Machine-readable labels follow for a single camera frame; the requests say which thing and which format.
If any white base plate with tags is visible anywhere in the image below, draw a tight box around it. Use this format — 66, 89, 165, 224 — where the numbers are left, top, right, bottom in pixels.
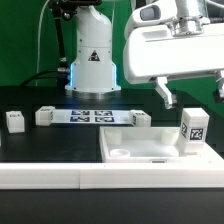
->
52, 109, 130, 124

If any white square tabletop part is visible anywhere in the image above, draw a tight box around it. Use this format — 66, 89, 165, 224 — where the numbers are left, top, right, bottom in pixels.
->
99, 127, 223, 164

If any black cable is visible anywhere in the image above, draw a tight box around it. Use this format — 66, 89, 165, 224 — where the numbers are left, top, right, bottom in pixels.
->
20, 68, 72, 88

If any white L-shaped fence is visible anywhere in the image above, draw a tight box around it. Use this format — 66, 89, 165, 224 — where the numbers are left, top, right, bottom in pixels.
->
0, 134, 224, 189

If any white cable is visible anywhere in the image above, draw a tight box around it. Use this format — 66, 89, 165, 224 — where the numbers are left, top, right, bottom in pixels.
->
35, 0, 52, 88

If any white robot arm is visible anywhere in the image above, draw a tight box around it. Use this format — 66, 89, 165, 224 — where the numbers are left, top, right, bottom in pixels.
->
70, 0, 224, 108

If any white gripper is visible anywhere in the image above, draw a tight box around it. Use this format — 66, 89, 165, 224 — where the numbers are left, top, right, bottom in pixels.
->
123, 0, 224, 109

